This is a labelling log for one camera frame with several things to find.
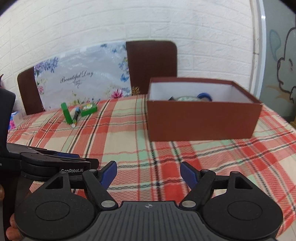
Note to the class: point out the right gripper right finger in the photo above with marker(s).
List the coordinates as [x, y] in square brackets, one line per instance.
[230, 206]

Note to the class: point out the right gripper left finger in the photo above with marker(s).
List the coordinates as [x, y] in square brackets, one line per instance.
[53, 210]

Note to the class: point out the green rectangular stick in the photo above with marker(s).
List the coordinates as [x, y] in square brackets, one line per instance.
[66, 113]

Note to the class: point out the dark marker pen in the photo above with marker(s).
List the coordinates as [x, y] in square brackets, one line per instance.
[75, 117]

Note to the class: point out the small green box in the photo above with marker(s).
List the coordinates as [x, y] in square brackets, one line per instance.
[88, 109]

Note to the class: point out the operator hand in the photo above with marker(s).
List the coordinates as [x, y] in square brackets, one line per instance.
[12, 232]

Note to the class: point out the plaid bed sheet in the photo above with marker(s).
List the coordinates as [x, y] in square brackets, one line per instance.
[150, 171]

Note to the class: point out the brown cardboard storage box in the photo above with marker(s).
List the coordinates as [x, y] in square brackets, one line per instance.
[232, 114]

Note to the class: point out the blue tape roll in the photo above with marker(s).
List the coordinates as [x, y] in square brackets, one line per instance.
[204, 97]

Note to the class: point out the clear wide tape roll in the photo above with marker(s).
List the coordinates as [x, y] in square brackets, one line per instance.
[188, 98]

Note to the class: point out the dark brown headboard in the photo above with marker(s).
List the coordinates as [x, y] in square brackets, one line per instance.
[146, 59]

